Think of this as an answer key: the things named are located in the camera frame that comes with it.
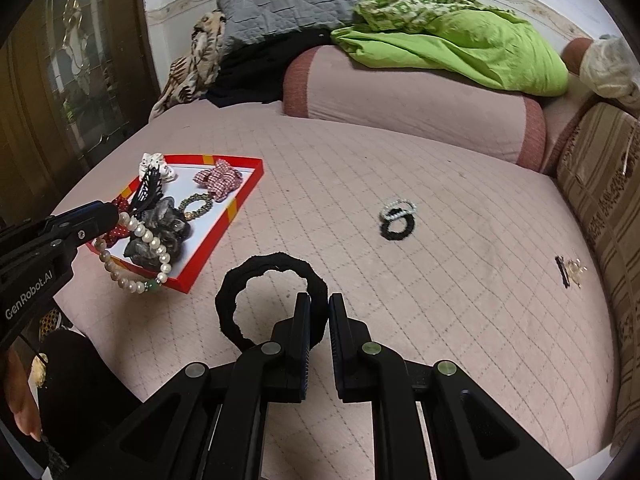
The pink bolster pillow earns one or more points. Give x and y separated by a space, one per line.
400 95
562 130

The black cloth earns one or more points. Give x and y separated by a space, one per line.
260 70

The dark red dotted scrunchie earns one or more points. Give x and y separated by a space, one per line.
119 232

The striped floral cushion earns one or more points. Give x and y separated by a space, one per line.
600 185

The tiger print blanket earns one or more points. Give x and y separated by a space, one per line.
200 55

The black flat hair clip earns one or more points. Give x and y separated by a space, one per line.
562 270

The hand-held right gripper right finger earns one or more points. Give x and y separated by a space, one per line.
334 345

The clear claw hair clip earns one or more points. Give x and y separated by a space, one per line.
576 270

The wooden door with glass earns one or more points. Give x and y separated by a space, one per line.
115 85

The red checked scrunchie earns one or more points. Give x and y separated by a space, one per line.
220 180

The large grey organza scrunchie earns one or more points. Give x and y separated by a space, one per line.
160 220

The black claw hair clip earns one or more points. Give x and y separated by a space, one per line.
145 195

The black fuzzy hair band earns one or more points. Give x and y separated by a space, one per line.
270 261

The person's black clothing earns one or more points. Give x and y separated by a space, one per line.
80 390

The green cloth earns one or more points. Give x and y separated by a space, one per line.
475 45

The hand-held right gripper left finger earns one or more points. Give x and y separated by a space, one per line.
303 345

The red cardboard box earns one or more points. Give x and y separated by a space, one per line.
235 187

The white polka dot scrunchie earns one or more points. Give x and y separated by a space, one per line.
152 162

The leopard print scrunchie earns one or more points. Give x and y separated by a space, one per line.
183 205

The person's left forearm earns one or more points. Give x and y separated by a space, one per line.
20 400

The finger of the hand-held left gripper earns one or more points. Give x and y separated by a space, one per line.
92 217

